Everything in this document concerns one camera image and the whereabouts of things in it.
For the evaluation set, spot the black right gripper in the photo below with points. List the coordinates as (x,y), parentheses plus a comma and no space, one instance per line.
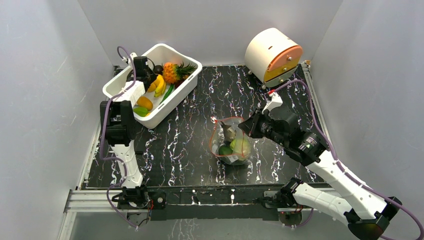
(253,124)

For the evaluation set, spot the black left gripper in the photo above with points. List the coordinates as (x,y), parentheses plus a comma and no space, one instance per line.
(153,76)

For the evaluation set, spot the small orange toy tangerine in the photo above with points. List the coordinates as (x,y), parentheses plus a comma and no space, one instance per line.
(152,86)

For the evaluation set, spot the grey toy fish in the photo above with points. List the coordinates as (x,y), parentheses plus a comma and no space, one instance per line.
(229,132)

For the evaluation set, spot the light green toy cabbage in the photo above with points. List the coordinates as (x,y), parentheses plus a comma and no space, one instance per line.
(241,148)

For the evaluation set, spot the clear zip bag orange zipper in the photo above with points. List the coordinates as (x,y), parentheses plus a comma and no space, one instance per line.
(229,143)

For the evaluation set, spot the dark green toy avocado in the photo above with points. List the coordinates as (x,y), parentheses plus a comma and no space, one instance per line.
(225,150)

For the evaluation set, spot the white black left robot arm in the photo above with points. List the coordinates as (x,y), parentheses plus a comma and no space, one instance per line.
(119,131)

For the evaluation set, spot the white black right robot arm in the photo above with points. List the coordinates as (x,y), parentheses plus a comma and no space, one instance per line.
(365,214)

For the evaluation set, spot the dark purple toy fruit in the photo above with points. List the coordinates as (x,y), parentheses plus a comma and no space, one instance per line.
(158,69)

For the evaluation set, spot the yellow toy banana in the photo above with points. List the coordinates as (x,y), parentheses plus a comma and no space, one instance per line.
(160,86)

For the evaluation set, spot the orange toy pineapple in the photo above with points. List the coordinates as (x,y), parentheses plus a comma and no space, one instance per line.
(173,72)

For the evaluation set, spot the green toy chili pepper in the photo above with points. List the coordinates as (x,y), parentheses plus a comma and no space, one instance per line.
(167,94)

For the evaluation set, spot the white plastic bin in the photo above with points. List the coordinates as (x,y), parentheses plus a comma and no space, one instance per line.
(159,53)

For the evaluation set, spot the orange toy orange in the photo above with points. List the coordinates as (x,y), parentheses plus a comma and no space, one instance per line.
(145,103)

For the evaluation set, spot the bright green toy lime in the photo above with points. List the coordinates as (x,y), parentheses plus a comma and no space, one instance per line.
(141,111)

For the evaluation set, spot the cream round drum orange face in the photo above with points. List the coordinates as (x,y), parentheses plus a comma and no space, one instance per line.
(272,57)

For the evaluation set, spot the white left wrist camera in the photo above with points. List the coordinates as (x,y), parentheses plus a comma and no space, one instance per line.
(128,59)

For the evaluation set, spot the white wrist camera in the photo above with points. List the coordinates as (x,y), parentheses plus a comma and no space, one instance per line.
(274,102)
(128,59)

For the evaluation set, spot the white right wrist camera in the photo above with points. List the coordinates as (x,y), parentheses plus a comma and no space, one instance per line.
(274,102)

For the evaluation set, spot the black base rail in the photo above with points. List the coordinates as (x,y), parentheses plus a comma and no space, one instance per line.
(161,203)

